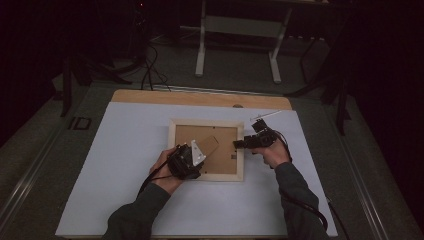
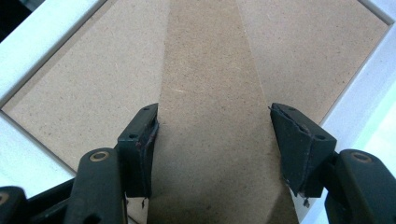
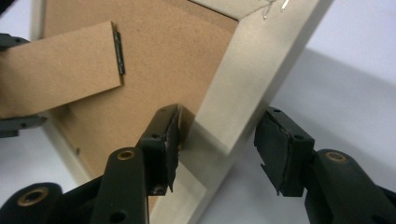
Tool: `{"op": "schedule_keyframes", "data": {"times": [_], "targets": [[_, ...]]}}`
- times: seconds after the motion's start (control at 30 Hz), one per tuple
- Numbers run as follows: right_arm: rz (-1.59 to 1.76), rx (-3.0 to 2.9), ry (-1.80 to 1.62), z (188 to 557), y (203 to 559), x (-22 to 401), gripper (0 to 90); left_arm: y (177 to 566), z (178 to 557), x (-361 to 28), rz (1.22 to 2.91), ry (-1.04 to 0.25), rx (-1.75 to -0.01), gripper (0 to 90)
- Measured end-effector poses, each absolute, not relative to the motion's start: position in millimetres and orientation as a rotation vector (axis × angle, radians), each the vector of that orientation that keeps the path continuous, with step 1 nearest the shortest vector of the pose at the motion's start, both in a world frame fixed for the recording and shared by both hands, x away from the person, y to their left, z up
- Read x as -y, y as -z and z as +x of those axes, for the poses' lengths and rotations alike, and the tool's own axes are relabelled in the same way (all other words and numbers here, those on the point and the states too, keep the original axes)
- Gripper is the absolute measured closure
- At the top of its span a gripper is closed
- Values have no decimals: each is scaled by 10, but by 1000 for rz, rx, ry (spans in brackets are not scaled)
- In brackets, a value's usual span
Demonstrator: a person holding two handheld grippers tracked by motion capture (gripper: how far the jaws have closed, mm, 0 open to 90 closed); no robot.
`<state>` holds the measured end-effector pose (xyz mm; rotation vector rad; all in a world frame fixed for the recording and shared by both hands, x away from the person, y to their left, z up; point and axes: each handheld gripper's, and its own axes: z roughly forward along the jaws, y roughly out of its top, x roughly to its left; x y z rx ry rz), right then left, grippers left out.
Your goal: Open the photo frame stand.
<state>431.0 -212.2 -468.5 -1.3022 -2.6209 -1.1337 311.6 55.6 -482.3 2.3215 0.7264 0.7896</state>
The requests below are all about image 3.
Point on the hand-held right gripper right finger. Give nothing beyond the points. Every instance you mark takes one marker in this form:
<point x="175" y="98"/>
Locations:
<point x="285" y="152"/>

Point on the white table mat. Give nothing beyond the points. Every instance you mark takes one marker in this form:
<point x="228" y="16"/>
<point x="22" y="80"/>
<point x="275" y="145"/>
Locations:
<point x="342" y="93"/>

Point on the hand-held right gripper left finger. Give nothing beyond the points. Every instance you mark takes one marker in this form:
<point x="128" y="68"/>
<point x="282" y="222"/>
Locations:
<point x="158" y="149"/>

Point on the wooden picture frame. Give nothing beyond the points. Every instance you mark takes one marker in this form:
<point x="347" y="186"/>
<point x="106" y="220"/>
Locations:
<point x="174" y="56"/>

